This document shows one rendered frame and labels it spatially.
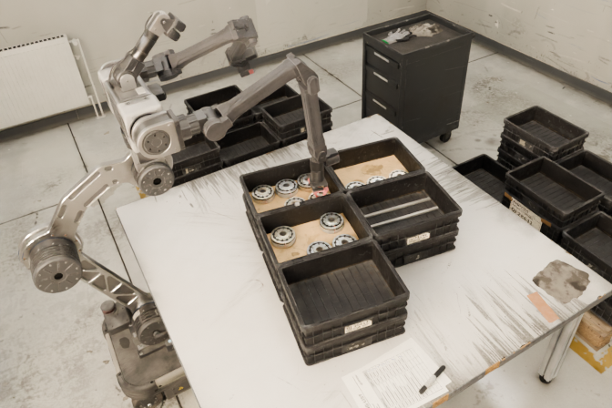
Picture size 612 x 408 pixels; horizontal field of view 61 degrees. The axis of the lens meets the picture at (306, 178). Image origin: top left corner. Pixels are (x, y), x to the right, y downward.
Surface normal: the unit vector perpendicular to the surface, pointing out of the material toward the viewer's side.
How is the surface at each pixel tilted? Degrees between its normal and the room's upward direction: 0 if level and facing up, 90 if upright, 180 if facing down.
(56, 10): 90
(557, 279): 1
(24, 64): 90
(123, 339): 0
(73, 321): 0
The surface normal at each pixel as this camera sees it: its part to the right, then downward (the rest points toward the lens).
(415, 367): -0.05, -0.79
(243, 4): 0.50, 0.51
